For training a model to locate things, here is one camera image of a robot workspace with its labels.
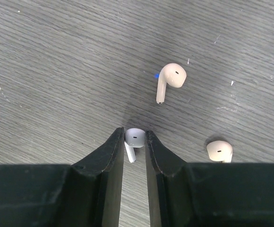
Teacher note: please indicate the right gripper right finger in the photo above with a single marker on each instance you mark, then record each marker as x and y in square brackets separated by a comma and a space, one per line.
[168, 196]

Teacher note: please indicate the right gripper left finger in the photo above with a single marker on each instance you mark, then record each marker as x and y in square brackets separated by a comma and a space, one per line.
[97, 183]

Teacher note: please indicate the white earbud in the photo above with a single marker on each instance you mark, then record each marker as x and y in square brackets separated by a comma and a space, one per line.
[134, 138]

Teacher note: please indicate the pink earbud lower right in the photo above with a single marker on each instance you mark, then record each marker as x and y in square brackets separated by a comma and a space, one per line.
[220, 151]

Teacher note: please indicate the pink earbud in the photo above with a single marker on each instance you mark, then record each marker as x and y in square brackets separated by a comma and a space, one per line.
[220, 151]
[172, 74]

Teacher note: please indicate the pink earbud upper left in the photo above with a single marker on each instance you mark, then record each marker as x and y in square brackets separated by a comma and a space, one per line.
[172, 74]

